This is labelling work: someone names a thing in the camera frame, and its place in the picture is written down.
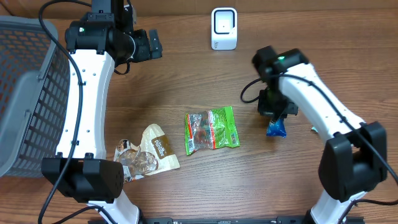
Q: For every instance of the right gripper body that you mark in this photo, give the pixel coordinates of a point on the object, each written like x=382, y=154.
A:
x=273, y=102

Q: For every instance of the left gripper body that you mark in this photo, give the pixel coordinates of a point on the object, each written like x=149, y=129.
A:
x=142, y=48

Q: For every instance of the blue Oreo packet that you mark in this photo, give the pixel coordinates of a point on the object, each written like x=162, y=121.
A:
x=276, y=128

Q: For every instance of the green snack bag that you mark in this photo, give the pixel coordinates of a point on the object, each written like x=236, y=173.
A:
x=212, y=129

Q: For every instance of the beige cookie bag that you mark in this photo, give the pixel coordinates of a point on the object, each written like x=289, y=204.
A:
x=152, y=156

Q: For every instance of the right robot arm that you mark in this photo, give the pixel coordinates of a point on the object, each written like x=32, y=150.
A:
x=355, y=153

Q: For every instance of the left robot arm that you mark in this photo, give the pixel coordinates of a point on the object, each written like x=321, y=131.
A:
x=95, y=46

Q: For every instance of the white barcode scanner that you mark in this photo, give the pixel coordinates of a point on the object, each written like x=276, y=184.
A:
x=224, y=28

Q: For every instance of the grey plastic shopping basket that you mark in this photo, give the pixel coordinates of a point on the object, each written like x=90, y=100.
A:
x=35, y=79

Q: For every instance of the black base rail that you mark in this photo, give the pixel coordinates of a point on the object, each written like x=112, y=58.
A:
x=278, y=220

